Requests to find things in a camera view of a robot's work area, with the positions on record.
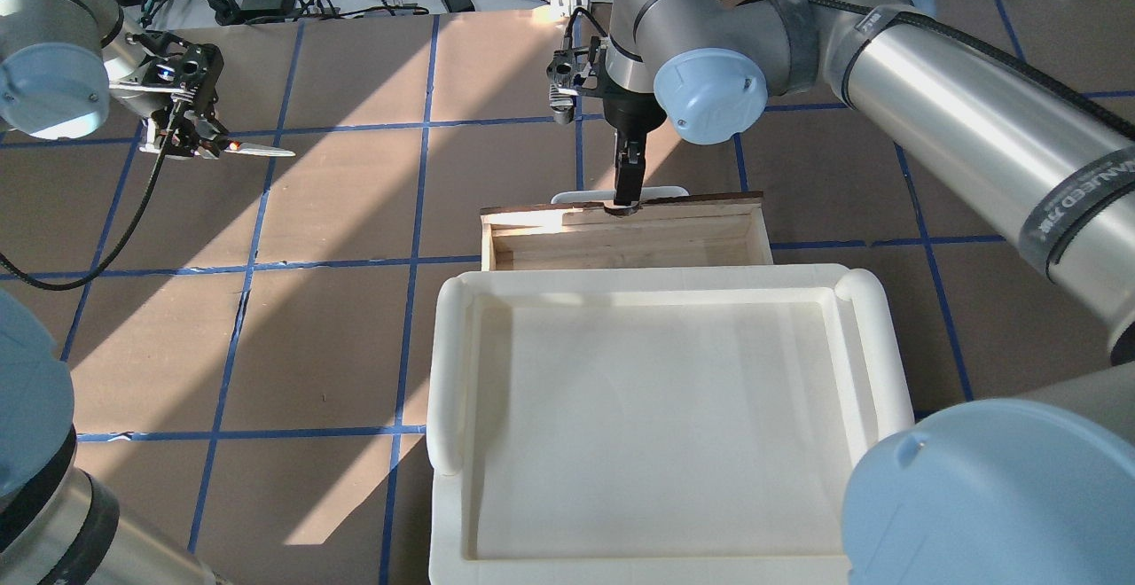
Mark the grey orange scissors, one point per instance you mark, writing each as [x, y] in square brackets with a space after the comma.
[248, 149]

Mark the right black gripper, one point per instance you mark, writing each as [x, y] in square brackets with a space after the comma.
[630, 116]

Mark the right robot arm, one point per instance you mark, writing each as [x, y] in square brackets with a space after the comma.
[972, 320]

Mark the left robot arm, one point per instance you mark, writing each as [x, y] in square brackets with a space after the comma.
[68, 67]

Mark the white plastic tray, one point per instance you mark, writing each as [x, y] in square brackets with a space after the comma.
[655, 426]

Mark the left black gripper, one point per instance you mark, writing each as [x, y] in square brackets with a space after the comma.
[183, 135]

